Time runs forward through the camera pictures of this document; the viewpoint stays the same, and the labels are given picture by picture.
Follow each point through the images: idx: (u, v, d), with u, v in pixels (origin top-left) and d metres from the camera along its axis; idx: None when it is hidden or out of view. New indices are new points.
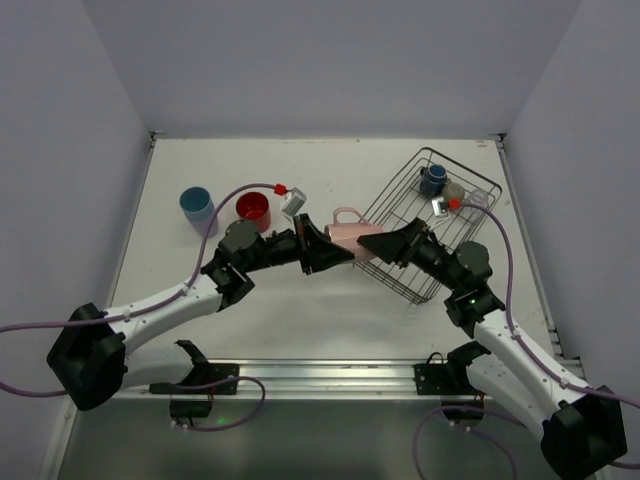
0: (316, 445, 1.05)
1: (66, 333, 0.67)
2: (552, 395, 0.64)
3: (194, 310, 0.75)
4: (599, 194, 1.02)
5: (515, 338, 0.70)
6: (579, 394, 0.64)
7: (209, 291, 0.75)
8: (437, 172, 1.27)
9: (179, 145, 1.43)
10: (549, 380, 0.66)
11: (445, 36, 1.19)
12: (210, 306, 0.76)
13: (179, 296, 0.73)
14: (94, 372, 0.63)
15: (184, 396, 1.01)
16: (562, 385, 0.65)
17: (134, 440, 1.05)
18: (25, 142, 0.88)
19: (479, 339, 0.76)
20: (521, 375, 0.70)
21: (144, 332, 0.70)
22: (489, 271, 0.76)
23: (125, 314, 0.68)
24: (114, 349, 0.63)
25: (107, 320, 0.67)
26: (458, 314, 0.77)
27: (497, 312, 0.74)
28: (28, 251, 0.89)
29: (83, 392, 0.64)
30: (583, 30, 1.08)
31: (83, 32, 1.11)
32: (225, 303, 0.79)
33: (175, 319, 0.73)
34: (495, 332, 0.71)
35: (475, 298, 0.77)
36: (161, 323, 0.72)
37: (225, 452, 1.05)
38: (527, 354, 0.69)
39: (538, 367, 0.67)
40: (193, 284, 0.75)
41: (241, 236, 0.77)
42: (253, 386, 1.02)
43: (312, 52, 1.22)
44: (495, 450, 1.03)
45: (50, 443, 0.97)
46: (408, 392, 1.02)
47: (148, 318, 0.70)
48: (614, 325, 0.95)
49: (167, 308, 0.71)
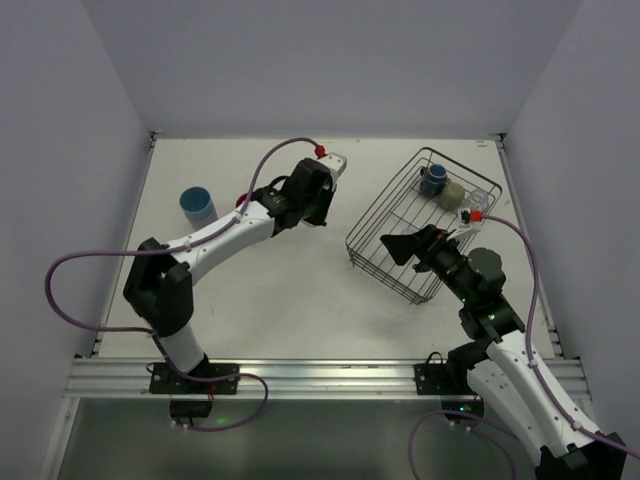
0: (318, 444, 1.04)
1: (133, 266, 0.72)
2: (562, 436, 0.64)
3: (248, 236, 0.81)
4: (599, 194, 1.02)
5: (532, 367, 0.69)
6: (589, 438, 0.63)
7: (261, 217, 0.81)
8: (437, 172, 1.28)
9: (179, 144, 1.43)
10: (560, 419, 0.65)
11: (445, 36, 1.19)
12: (265, 230, 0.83)
13: (235, 223, 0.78)
14: (167, 299, 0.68)
15: (185, 395, 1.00)
16: (574, 428, 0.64)
17: (134, 438, 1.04)
18: (25, 142, 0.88)
19: (492, 357, 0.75)
20: (530, 404, 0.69)
21: (206, 260, 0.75)
22: (502, 279, 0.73)
23: (186, 245, 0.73)
24: (182, 278, 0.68)
25: (171, 251, 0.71)
26: (474, 326, 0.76)
27: (516, 337, 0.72)
28: (27, 251, 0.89)
29: (161, 317, 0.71)
30: (584, 29, 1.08)
31: (83, 32, 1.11)
32: (277, 228, 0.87)
33: (230, 247, 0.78)
34: (511, 357, 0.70)
35: (494, 312, 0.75)
36: (221, 251, 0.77)
37: (225, 451, 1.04)
38: (543, 387, 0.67)
39: (551, 403, 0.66)
40: (245, 212, 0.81)
41: (317, 164, 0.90)
42: (254, 386, 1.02)
43: (313, 51, 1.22)
44: (495, 452, 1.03)
45: (50, 446, 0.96)
46: (408, 392, 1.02)
47: (208, 248, 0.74)
48: (613, 326, 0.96)
49: (224, 237, 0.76)
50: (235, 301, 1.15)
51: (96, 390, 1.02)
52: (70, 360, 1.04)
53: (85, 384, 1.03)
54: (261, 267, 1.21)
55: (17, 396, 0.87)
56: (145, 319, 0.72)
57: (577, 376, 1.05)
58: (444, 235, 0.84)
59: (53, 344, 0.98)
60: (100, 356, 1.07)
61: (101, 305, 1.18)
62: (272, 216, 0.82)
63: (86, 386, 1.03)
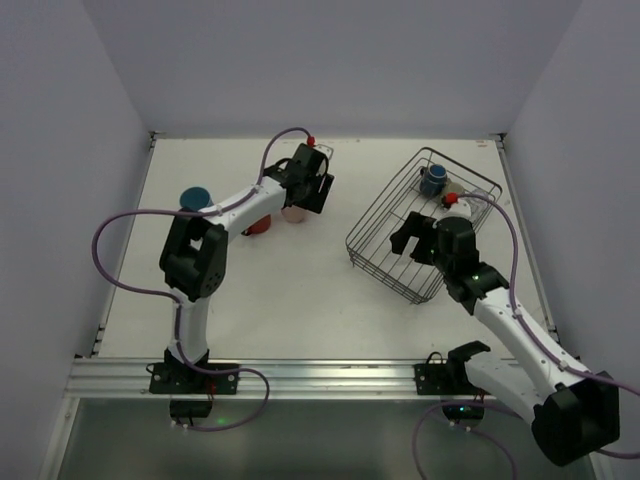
0: (317, 444, 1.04)
1: (171, 234, 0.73)
2: (549, 376, 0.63)
3: (266, 205, 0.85)
4: (599, 194, 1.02)
5: (517, 318, 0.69)
6: (577, 377, 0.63)
7: (276, 187, 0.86)
8: (437, 172, 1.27)
9: (179, 144, 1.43)
10: (547, 361, 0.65)
11: (445, 37, 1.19)
12: (277, 202, 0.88)
13: (254, 192, 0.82)
14: (209, 255, 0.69)
15: (185, 396, 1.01)
16: (560, 368, 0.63)
17: (134, 439, 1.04)
18: (25, 142, 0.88)
19: (479, 316, 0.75)
20: (519, 355, 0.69)
21: (236, 224, 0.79)
22: (472, 235, 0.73)
23: (219, 209, 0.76)
24: (222, 234, 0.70)
25: (206, 214, 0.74)
26: (459, 290, 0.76)
27: (500, 291, 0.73)
28: (27, 252, 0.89)
29: (200, 278, 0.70)
30: (584, 29, 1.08)
31: (83, 32, 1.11)
32: (286, 201, 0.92)
33: (253, 214, 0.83)
34: (496, 310, 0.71)
35: (477, 273, 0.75)
36: (245, 218, 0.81)
37: (226, 451, 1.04)
38: (528, 334, 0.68)
39: (538, 348, 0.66)
40: (261, 184, 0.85)
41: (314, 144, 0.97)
42: (255, 387, 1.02)
43: (313, 50, 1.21)
44: (496, 451, 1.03)
45: (49, 446, 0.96)
46: (407, 392, 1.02)
47: (236, 213, 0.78)
48: (613, 326, 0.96)
49: (249, 204, 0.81)
50: (234, 301, 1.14)
51: (96, 390, 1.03)
52: (70, 360, 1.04)
53: (84, 384, 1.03)
54: (262, 267, 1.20)
55: (18, 396, 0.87)
56: (183, 286, 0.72)
57: None
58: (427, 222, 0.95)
59: (53, 344, 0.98)
60: (101, 356, 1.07)
61: (101, 305, 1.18)
62: (285, 187, 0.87)
63: (86, 386, 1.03)
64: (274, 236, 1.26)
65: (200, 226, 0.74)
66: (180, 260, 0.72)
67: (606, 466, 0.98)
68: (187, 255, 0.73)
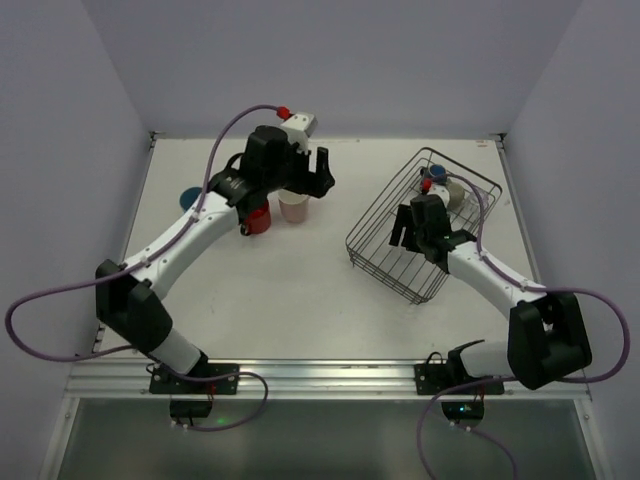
0: (318, 444, 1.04)
1: (98, 293, 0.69)
2: (512, 297, 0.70)
3: (210, 231, 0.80)
4: (599, 194, 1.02)
5: (483, 259, 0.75)
6: (536, 293, 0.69)
7: (219, 210, 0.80)
8: (437, 172, 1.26)
9: (179, 144, 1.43)
10: (510, 286, 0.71)
11: (445, 37, 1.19)
12: (227, 221, 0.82)
13: (192, 223, 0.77)
14: (139, 314, 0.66)
15: (184, 395, 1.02)
16: (521, 288, 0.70)
17: (134, 440, 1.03)
18: (25, 143, 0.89)
19: (454, 271, 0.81)
20: (489, 291, 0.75)
21: (171, 268, 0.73)
22: (437, 200, 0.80)
23: (144, 260, 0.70)
24: (148, 293, 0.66)
25: (130, 271, 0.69)
26: (434, 250, 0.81)
27: (469, 244, 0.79)
28: (27, 252, 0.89)
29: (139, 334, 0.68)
30: (583, 30, 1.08)
31: (83, 32, 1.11)
32: (242, 213, 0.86)
33: (194, 247, 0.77)
34: (464, 257, 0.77)
35: (448, 234, 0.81)
36: (182, 257, 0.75)
37: (226, 450, 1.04)
38: (493, 268, 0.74)
39: (501, 278, 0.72)
40: (201, 208, 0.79)
41: (270, 133, 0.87)
42: (254, 386, 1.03)
43: (313, 50, 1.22)
44: (496, 450, 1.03)
45: (50, 445, 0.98)
46: (408, 392, 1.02)
47: (168, 256, 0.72)
48: (612, 326, 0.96)
49: (184, 241, 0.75)
50: (234, 301, 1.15)
51: (96, 390, 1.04)
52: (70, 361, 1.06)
53: (84, 384, 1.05)
54: (262, 267, 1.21)
55: (18, 396, 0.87)
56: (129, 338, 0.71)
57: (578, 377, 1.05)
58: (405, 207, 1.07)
59: (52, 344, 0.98)
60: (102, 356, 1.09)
61: None
62: (239, 200, 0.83)
63: (85, 386, 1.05)
64: (274, 236, 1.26)
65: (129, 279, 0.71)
66: (118, 315, 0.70)
67: (606, 464, 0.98)
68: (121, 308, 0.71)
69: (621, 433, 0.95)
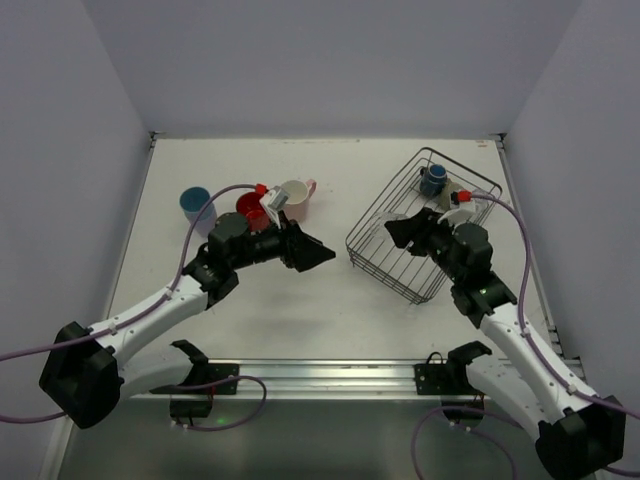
0: (317, 444, 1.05)
1: (52, 355, 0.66)
2: (558, 400, 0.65)
3: (182, 311, 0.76)
4: (600, 193, 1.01)
5: (525, 336, 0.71)
6: (585, 402, 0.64)
7: (193, 291, 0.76)
8: (437, 172, 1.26)
9: (179, 145, 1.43)
10: (555, 384, 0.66)
11: (445, 37, 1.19)
12: (198, 305, 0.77)
13: (164, 300, 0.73)
14: (90, 387, 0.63)
15: (183, 396, 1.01)
16: (568, 392, 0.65)
17: (134, 441, 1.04)
18: (25, 142, 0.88)
19: (486, 331, 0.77)
20: (528, 377, 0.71)
21: (136, 341, 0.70)
22: (489, 250, 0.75)
23: (111, 328, 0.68)
24: (107, 362, 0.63)
25: (94, 338, 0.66)
26: (466, 302, 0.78)
27: (508, 307, 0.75)
28: (26, 252, 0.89)
29: (83, 410, 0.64)
30: (584, 29, 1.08)
31: (83, 32, 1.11)
32: (212, 300, 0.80)
33: (162, 325, 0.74)
34: (504, 328, 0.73)
35: (485, 287, 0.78)
36: (148, 333, 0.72)
37: (225, 452, 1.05)
38: (538, 357, 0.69)
39: (546, 370, 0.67)
40: (177, 286, 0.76)
41: (229, 227, 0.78)
42: (253, 386, 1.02)
43: (313, 50, 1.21)
44: (494, 452, 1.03)
45: (49, 446, 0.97)
46: (407, 392, 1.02)
47: (136, 328, 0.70)
48: (613, 327, 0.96)
49: (154, 315, 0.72)
50: (234, 302, 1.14)
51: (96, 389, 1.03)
52: None
53: None
54: (261, 267, 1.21)
55: (18, 398, 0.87)
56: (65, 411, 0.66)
57: (578, 376, 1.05)
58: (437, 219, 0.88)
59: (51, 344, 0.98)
60: None
61: (100, 306, 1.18)
62: (208, 289, 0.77)
63: None
64: None
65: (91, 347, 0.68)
66: (61, 385, 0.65)
67: None
68: (71, 375, 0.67)
69: None
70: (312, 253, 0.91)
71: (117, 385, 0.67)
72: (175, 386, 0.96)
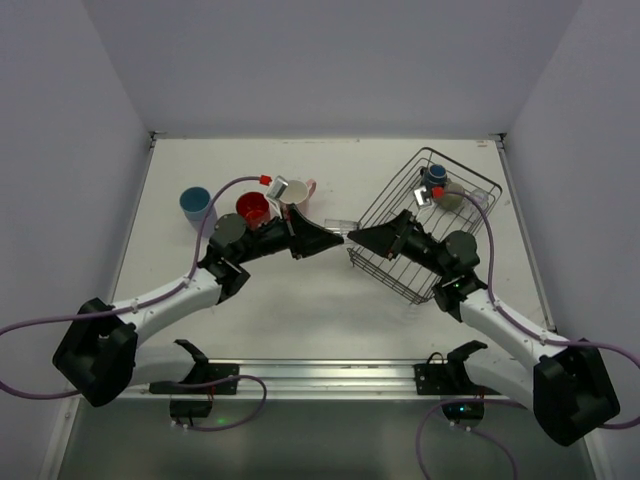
0: (317, 444, 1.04)
1: (73, 329, 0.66)
2: (533, 352, 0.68)
3: (198, 301, 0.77)
4: (599, 193, 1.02)
5: (496, 308, 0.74)
6: (559, 347, 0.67)
7: (209, 283, 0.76)
8: (437, 172, 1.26)
9: (179, 144, 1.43)
10: (530, 340, 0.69)
11: (444, 38, 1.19)
12: (211, 298, 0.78)
13: (182, 287, 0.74)
14: (108, 361, 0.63)
15: (184, 395, 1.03)
16: (542, 342, 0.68)
17: (134, 439, 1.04)
18: (26, 142, 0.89)
19: (468, 321, 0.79)
20: (506, 343, 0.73)
21: (152, 322, 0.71)
22: (476, 261, 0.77)
23: (133, 305, 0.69)
24: (128, 337, 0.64)
25: (116, 312, 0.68)
26: (445, 299, 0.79)
27: (479, 291, 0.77)
28: (27, 252, 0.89)
29: (98, 385, 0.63)
30: (583, 30, 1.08)
31: (83, 32, 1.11)
32: (223, 295, 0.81)
33: (178, 310, 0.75)
34: (477, 306, 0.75)
35: (459, 282, 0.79)
36: (164, 317, 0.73)
37: (225, 451, 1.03)
38: (509, 320, 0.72)
39: (519, 330, 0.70)
40: (194, 276, 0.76)
41: (231, 230, 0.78)
42: (254, 386, 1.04)
43: (313, 51, 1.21)
44: (496, 450, 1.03)
45: (50, 445, 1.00)
46: (408, 392, 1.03)
47: (155, 308, 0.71)
48: (611, 326, 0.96)
49: (172, 299, 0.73)
50: (234, 302, 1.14)
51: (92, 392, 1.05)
52: None
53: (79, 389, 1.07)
54: (262, 267, 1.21)
55: (18, 397, 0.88)
56: (78, 389, 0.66)
57: None
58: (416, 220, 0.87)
59: (52, 344, 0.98)
60: None
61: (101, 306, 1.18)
62: (222, 281, 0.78)
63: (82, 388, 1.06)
64: None
65: (111, 325, 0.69)
66: (77, 360, 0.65)
67: (605, 464, 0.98)
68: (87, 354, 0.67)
69: (623, 434, 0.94)
70: (312, 239, 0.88)
71: (132, 365, 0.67)
72: (176, 383, 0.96)
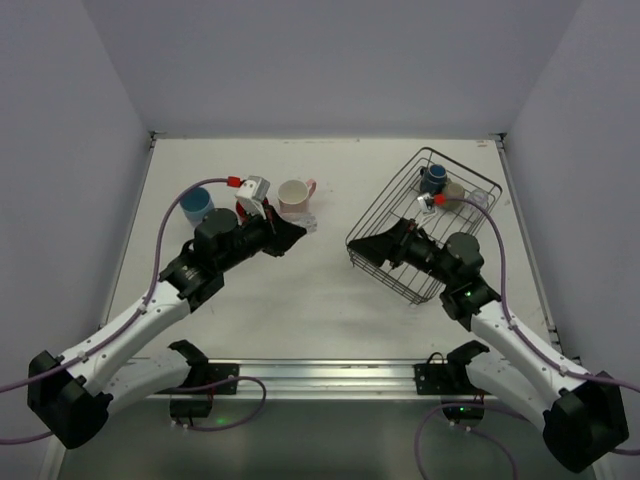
0: (318, 442, 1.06)
1: None
2: (552, 383, 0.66)
3: (160, 323, 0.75)
4: (599, 192, 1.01)
5: (513, 329, 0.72)
6: (578, 380, 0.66)
7: (169, 301, 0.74)
8: (437, 172, 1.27)
9: (179, 144, 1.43)
10: (548, 369, 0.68)
11: (444, 37, 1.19)
12: (179, 312, 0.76)
13: (138, 316, 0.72)
14: (68, 418, 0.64)
15: (184, 396, 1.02)
16: (562, 374, 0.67)
17: (136, 438, 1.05)
18: (25, 142, 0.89)
19: (477, 333, 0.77)
20: (521, 366, 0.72)
21: (112, 361, 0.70)
22: (480, 261, 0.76)
23: (81, 356, 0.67)
24: (79, 395, 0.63)
25: (65, 368, 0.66)
26: (455, 307, 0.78)
27: (493, 305, 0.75)
28: (27, 251, 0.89)
29: (67, 435, 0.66)
30: (584, 29, 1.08)
31: (82, 32, 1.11)
32: (195, 303, 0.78)
33: (141, 339, 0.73)
34: (492, 324, 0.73)
35: (470, 291, 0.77)
36: (125, 351, 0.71)
37: (226, 452, 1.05)
38: (527, 345, 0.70)
39: (537, 356, 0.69)
40: (152, 297, 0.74)
41: (217, 222, 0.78)
42: (253, 387, 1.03)
43: (312, 50, 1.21)
44: (497, 451, 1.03)
45: (49, 448, 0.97)
46: (407, 392, 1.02)
47: (108, 351, 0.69)
48: (612, 327, 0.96)
49: (128, 333, 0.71)
50: (234, 302, 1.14)
51: None
52: None
53: None
54: (261, 267, 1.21)
55: (18, 397, 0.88)
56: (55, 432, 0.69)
57: None
58: (415, 226, 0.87)
59: (52, 344, 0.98)
60: None
61: (101, 306, 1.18)
62: (199, 286, 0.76)
63: None
64: None
65: None
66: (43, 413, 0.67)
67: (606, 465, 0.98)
68: None
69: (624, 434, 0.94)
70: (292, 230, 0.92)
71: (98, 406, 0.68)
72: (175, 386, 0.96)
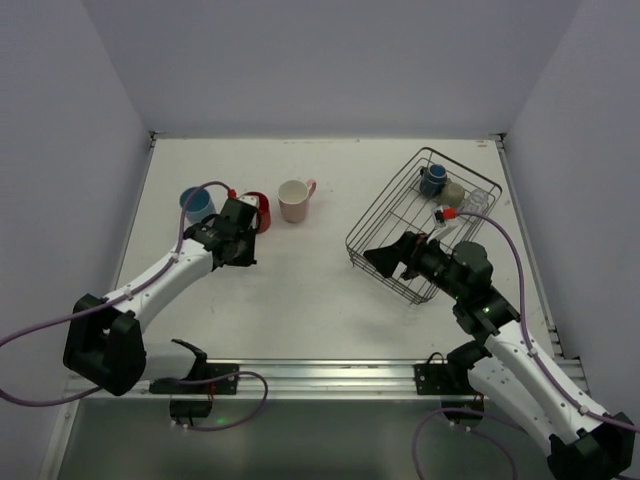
0: (317, 443, 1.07)
1: (75, 327, 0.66)
2: (571, 422, 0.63)
3: (190, 274, 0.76)
4: (600, 192, 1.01)
5: (532, 356, 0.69)
6: (598, 422, 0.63)
7: (198, 252, 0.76)
8: (437, 172, 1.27)
9: (179, 144, 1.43)
10: (567, 405, 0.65)
11: (444, 37, 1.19)
12: (204, 266, 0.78)
13: (172, 263, 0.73)
14: (117, 350, 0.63)
15: (184, 395, 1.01)
16: (581, 412, 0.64)
17: (137, 438, 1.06)
18: (25, 142, 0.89)
19: (491, 350, 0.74)
20: (535, 394, 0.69)
21: (152, 304, 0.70)
22: (490, 268, 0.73)
23: (127, 293, 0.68)
24: (129, 325, 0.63)
25: (111, 304, 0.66)
26: (469, 321, 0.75)
27: (513, 328, 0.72)
28: (26, 251, 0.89)
29: (113, 375, 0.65)
30: (583, 30, 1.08)
31: (82, 31, 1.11)
32: (215, 262, 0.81)
33: (174, 288, 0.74)
34: (511, 348, 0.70)
35: (487, 305, 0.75)
36: (162, 296, 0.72)
37: (227, 450, 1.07)
38: (547, 375, 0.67)
39: (556, 390, 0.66)
40: (181, 249, 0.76)
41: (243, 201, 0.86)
42: (253, 386, 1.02)
43: (312, 50, 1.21)
44: (494, 450, 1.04)
45: (49, 445, 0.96)
46: (408, 392, 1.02)
47: (150, 291, 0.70)
48: (612, 327, 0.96)
49: (166, 278, 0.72)
50: (234, 301, 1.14)
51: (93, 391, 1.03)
52: None
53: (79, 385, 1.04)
54: (261, 267, 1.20)
55: (18, 397, 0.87)
56: (95, 383, 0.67)
57: (577, 376, 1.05)
58: (424, 239, 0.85)
59: (51, 344, 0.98)
60: None
61: None
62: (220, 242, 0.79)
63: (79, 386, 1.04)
64: (275, 236, 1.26)
65: (109, 316, 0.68)
66: (86, 358, 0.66)
67: None
68: (94, 348, 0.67)
69: None
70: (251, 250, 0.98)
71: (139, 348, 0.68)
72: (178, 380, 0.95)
